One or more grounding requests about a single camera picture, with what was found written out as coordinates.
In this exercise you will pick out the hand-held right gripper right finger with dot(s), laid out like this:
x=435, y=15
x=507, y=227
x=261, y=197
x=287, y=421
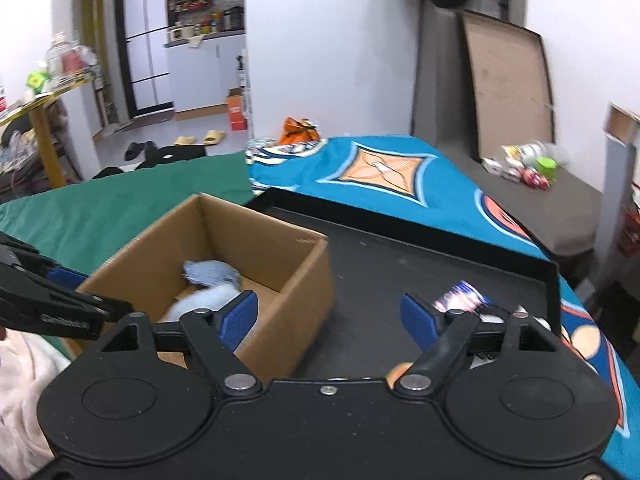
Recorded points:
x=419, y=322

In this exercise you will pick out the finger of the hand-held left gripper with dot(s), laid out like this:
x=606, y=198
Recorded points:
x=65, y=276
x=60, y=310

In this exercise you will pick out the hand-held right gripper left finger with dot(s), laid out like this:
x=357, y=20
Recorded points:
x=240, y=317

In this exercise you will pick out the tissue packet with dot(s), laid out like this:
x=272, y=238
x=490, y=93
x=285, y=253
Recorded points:
x=462, y=296

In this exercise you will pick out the burger plush toy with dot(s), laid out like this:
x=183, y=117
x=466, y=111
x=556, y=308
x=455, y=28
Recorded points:
x=397, y=371

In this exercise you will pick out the light blue plush toy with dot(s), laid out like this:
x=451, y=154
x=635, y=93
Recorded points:
x=200, y=300

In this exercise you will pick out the denim pouch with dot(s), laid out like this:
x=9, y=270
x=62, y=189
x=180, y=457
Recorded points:
x=210, y=272

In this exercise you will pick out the black tray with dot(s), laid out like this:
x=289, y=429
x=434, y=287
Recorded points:
x=375, y=270

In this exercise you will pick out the green cloth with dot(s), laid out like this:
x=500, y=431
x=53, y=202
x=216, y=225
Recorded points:
x=100, y=200

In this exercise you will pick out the teal printed blanket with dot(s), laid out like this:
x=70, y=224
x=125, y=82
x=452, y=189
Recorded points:
x=450, y=195

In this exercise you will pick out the black stool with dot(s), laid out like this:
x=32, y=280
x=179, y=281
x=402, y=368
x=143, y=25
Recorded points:
x=172, y=154

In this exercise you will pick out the grey padded bench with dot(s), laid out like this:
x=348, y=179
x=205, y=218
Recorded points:
x=560, y=210

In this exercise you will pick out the red pink toy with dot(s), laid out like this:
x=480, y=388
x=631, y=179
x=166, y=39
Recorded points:
x=534, y=178

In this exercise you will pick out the orange bag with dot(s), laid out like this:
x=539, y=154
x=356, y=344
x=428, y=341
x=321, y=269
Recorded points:
x=300, y=131

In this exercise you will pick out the green toy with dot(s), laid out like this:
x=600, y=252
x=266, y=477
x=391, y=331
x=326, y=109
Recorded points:
x=37, y=81

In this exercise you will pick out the green cup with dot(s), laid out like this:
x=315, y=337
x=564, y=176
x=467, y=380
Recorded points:
x=546, y=167

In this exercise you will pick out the orange cardboard box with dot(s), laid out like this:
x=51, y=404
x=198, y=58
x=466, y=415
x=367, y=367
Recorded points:
x=236, y=110

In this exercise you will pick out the white kitchen cabinet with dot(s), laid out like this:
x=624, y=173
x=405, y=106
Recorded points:
x=200, y=75

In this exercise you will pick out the spray bottle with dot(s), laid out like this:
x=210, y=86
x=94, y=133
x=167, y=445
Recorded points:
x=241, y=72

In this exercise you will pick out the brown board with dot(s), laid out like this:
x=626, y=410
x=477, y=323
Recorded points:
x=510, y=85

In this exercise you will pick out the white kitchen appliance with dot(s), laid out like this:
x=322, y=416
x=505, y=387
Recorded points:
x=177, y=33

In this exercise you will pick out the kitchen shelf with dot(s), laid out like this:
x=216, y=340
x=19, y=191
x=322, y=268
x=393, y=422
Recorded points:
x=205, y=0

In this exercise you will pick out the yellow frame table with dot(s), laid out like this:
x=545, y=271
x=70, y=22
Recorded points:
x=42, y=125

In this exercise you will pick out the black frame sliding door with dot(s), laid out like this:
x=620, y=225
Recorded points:
x=145, y=35

